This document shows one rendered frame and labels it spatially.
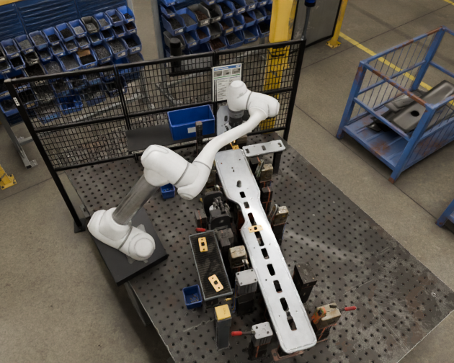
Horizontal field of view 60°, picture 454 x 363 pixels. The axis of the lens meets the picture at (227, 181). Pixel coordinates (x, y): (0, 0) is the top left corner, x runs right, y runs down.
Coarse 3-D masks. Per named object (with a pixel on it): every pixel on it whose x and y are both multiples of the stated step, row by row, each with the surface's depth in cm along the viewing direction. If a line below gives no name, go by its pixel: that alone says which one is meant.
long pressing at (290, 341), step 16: (224, 160) 265; (240, 160) 265; (224, 176) 256; (240, 176) 256; (224, 192) 248; (256, 192) 248; (240, 208) 240; (256, 208) 240; (256, 240) 225; (272, 240) 226; (256, 256) 219; (272, 256) 219; (256, 272) 212; (288, 272) 213; (272, 288) 207; (288, 288) 207; (272, 304) 201; (288, 304) 201; (272, 320) 196; (304, 320) 196; (288, 336) 191; (304, 336) 191; (288, 352) 187
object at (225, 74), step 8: (224, 64) 259; (232, 64) 260; (240, 64) 262; (216, 72) 262; (224, 72) 263; (232, 72) 265; (240, 72) 267; (224, 80) 268; (232, 80) 270; (240, 80) 272; (224, 88) 274; (224, 96) 279
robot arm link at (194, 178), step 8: (192, 168) 184; (200, 168) 186; (208, 168) 189; (184, 176) 181; (192, 176) 182; (200, 176) 185; (208, 176) 190; (176, 184) 183; (184, 184) 182; (192, 184) 182; (200, 184) 185; (184, 192) 182; (192, 192) 183
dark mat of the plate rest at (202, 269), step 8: (208, 232) 210; (192, 240) 206; (208, 240) 206; (192, 248) 203; (208, 248) 203; (216, 248) 203; (200, 256) 200; (208, 256) 200; (216, 256) 200; (200, 264) 197; (208, 264) 197; (216, 264) 197; (200, 272) 195; (208, 272) 195; (216, 272) 195; (224, 272) 195; (200, 280) 192; (208, 280) 192; (224, 280) 192; (208, 288) 189; (224, 288) 189; (208, 296) 187
